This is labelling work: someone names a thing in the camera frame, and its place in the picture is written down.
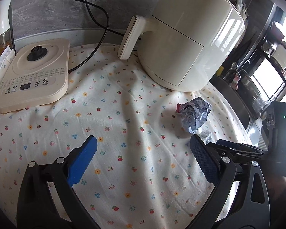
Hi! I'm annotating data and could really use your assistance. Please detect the black power cable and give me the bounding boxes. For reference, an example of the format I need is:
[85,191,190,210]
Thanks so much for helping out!
[51,0,110,72]
[82,0,132,37]

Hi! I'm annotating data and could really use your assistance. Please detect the steel sink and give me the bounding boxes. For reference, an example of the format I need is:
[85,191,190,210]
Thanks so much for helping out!
[211,76,263,134]

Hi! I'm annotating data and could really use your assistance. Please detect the floral white tablecloth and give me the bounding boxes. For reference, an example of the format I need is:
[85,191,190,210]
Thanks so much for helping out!
[0,43,253,229]

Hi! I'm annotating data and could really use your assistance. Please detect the white top oil dispenser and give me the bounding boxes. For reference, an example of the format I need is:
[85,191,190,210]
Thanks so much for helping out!
[0,0,14,51]

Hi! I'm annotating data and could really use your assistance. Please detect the hanging plastic bags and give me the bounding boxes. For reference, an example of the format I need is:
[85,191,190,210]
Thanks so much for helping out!
[236,0,250,22]

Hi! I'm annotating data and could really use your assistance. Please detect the cream kettle heating base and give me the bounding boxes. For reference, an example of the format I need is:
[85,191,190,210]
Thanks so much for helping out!
[0,38,70,114]

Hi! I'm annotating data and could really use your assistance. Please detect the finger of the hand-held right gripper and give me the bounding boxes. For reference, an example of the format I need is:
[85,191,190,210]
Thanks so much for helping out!
[216,139,269,153]
[207,143,264,164]

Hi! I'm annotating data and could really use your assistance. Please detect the small white paper scraps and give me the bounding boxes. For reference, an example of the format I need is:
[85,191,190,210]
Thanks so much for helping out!
[200,129,213,144]

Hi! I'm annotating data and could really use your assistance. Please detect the cream air fryer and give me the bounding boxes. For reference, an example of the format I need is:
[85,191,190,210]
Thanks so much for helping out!
[118,0,246,92]

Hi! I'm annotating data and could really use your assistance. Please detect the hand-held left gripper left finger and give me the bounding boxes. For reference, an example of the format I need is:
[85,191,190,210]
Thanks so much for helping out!
[17,135,98,229]

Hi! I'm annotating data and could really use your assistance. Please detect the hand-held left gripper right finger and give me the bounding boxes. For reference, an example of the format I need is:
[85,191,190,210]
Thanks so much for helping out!
[188,134,270,229]

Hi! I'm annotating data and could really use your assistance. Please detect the black dish rack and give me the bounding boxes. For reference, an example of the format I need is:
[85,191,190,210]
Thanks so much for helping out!
[238,21,286,115]

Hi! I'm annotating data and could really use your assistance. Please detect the white pot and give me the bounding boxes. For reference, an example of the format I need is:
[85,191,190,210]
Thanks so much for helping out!
[272,45,286,69]

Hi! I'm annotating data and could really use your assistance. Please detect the blue white paper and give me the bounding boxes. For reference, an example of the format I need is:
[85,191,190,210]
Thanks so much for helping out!
[176,98,211,134]

